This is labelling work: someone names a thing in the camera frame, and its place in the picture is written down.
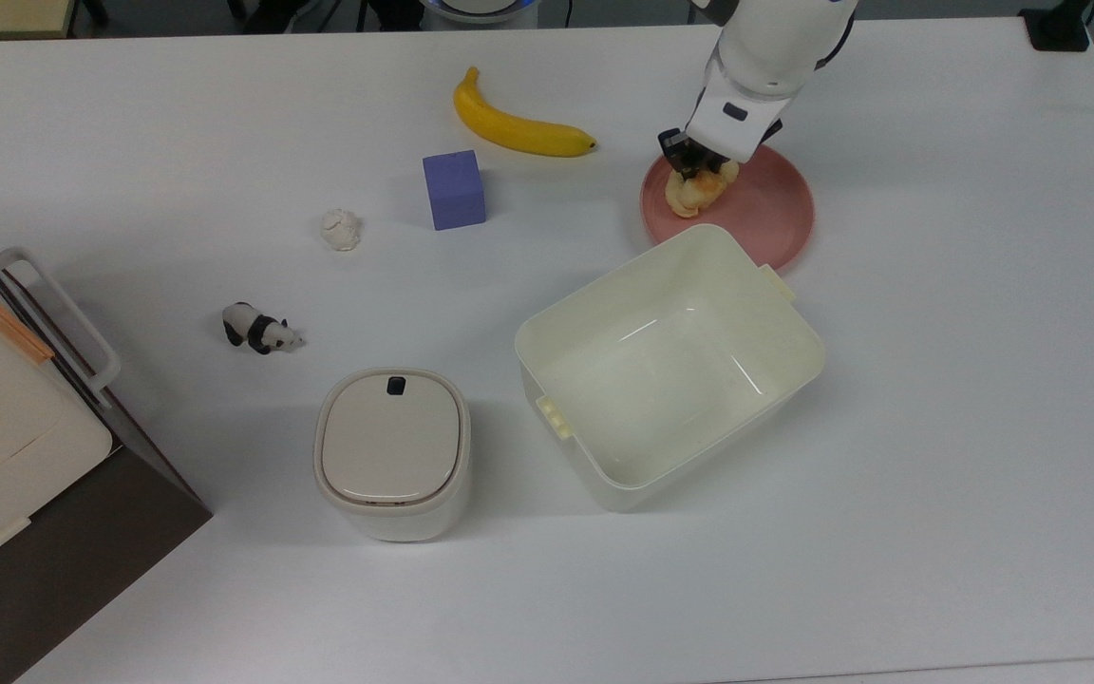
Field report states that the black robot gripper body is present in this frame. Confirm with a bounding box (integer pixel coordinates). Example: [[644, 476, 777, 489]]
[[683, 55, 786, 165]]

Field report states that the white lidded bin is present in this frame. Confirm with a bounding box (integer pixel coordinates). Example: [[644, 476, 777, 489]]
[[312, 368, 473, 543]]

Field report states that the cream open plastic box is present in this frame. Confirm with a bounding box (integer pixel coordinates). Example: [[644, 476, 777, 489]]
[[514, 223, 827, 514]]

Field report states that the golden bread roll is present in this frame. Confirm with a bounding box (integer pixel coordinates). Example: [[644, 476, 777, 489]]
[[665, 160, 741, 219]]

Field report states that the small white crumpled lump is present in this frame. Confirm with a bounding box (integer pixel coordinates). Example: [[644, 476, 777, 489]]
[[321, 209, 363, 253]]

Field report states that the black stand base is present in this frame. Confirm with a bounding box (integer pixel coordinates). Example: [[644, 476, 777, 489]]
[[1020, 0, 1092, 52]]

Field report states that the black and white panda toy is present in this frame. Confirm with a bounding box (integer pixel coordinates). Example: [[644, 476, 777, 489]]
[[221, 301, 307, 356]]

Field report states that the white and brown microwave oven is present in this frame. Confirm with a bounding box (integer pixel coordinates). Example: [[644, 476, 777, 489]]
[[0, 207, 214, 684]]

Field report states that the yellow banana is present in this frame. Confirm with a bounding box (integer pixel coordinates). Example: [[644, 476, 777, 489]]
[[453, 66, 597, 159]]

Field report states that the purple foam cube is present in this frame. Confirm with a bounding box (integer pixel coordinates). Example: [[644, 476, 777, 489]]
[[422, 149, 488, 232]]

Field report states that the yellow wooden side table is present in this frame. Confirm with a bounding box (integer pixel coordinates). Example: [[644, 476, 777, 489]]
[[0, 0, 75, 41]]

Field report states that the pink round plate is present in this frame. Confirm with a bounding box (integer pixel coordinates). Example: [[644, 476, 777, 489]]
[[640, 142, 815, 273]]

